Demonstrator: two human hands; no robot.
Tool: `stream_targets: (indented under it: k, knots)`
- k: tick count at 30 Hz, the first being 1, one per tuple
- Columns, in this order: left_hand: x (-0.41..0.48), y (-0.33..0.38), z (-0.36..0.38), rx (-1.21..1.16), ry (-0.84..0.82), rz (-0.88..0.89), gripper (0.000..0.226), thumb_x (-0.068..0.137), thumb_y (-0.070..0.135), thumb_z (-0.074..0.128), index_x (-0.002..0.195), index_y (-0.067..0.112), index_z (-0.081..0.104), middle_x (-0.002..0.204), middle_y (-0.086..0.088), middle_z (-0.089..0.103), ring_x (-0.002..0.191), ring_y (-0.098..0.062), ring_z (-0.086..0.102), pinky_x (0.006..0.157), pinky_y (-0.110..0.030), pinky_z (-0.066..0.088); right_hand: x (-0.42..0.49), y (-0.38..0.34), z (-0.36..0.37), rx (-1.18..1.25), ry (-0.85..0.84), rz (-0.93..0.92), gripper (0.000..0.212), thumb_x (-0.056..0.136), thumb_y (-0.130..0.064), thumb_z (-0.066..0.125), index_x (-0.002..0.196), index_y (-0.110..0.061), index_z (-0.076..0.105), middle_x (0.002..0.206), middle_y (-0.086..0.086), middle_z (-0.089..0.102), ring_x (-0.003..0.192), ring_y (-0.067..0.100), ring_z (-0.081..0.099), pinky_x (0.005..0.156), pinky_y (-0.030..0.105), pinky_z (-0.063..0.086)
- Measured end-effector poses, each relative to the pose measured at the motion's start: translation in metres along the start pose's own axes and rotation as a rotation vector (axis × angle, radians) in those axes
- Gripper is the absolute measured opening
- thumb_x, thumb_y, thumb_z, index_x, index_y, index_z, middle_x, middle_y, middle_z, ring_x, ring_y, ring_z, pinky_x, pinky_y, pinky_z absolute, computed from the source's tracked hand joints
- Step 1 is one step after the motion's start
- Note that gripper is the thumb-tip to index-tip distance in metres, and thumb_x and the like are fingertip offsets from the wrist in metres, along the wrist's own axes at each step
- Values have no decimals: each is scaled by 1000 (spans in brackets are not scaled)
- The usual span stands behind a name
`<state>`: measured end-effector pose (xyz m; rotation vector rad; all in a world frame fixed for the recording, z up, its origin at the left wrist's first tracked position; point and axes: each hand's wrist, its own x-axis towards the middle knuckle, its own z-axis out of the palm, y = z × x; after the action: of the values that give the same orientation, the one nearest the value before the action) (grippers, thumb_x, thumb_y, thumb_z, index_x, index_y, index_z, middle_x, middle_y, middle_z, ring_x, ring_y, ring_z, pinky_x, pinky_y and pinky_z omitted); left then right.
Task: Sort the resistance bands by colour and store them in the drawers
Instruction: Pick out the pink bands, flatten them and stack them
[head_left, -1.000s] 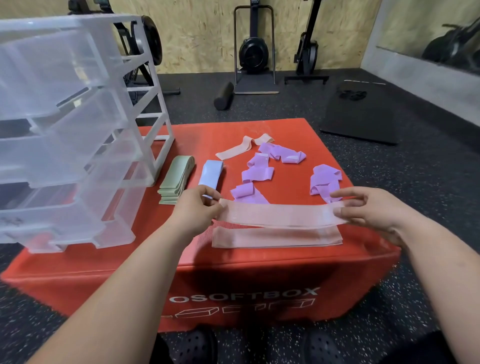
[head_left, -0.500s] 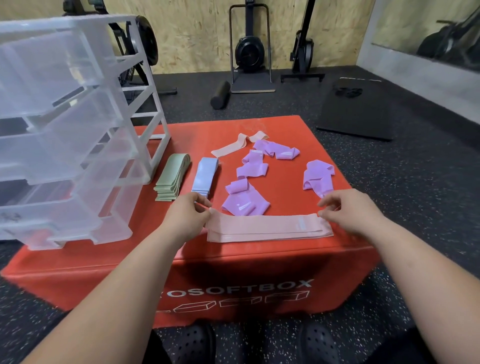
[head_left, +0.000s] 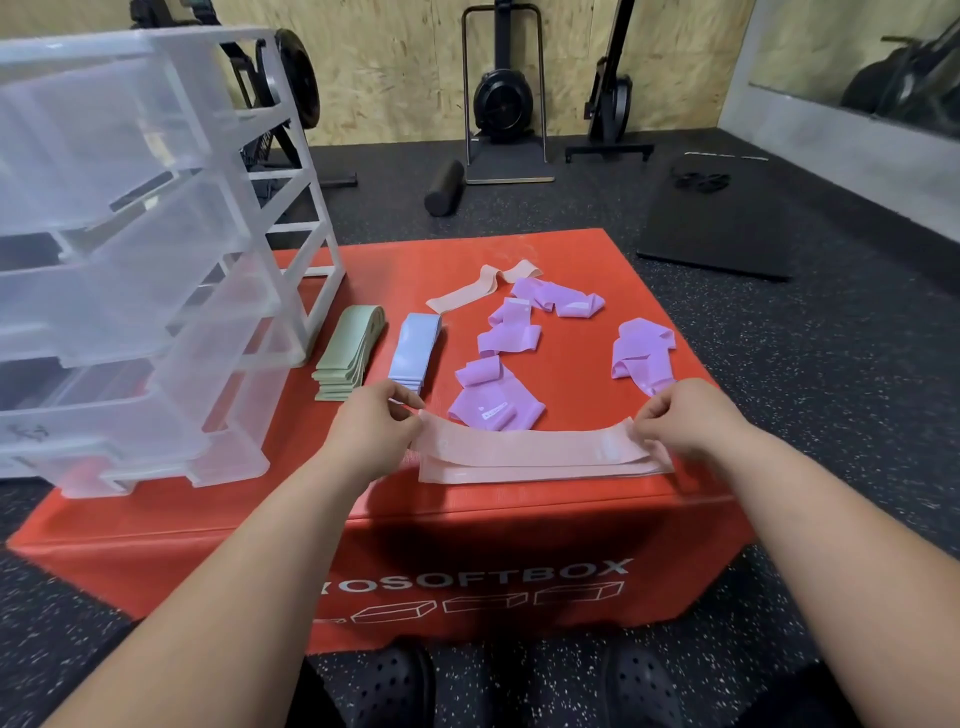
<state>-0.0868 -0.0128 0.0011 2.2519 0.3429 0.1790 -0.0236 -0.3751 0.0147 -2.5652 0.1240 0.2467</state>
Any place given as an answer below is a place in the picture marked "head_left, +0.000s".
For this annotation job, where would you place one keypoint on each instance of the person's left hand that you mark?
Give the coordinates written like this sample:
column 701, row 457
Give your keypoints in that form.
column 371, row 435

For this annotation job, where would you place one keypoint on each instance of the person's right hand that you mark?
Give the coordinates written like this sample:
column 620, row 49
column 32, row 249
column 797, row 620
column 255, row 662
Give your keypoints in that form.
column 697, row 420

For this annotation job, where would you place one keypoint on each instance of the stack of green bands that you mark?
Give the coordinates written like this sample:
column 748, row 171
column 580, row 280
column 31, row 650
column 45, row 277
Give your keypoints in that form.
column 349, row 345

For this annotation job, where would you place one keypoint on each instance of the stack of blue bands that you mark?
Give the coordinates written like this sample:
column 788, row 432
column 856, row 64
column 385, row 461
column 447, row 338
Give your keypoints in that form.
column 416, row 345

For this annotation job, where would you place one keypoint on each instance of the translucent plastic drawer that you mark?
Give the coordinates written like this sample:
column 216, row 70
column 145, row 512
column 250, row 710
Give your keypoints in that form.
column 236, row 461
column 105, row 442
column 105, row 142
column 135, row 300

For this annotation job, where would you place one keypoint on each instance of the pink elastic band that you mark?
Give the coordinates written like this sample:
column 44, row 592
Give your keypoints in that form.
column 457, row 296
column 525, row 448

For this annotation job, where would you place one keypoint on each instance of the stack of pink bands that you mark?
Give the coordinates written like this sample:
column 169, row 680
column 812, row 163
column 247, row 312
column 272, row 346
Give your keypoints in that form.
column 540, row 475

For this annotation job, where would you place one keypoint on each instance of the clear plastic drawer unit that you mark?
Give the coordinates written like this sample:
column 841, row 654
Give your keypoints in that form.
column 150, row 41

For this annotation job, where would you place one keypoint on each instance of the person's right forearm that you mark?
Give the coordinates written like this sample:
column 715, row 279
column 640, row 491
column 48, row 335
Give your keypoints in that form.
column 855, row 562

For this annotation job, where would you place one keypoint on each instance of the person's left forearm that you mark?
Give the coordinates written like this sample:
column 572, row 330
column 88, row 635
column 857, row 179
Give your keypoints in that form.
column 217, row 592

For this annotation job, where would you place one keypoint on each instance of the person's black trousers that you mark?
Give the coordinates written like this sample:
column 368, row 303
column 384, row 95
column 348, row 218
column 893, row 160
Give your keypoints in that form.
column 315, row 705

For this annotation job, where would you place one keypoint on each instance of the red soft plyo box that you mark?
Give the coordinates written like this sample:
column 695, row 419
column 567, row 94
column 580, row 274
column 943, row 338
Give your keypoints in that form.
column 300, row 465

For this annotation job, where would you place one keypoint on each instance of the black exercise mat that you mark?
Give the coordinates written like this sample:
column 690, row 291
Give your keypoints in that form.
column 716, row 225

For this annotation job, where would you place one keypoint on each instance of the black perforated clog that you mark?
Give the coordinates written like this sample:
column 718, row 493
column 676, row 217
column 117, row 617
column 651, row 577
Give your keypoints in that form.
column 641, row 690
column 394, row 686

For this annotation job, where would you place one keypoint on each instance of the black foam roller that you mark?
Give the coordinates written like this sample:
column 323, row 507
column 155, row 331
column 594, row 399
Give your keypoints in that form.
column 445, row 189

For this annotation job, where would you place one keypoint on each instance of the black upright rowing machine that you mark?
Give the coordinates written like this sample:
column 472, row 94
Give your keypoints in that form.
column 609, row 105

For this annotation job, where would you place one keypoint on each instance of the black ski machine with stand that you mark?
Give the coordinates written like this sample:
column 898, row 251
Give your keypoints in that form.
column 504, row 105

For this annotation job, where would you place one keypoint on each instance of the wall mirror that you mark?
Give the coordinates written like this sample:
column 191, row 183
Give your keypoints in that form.
column 810, row 45

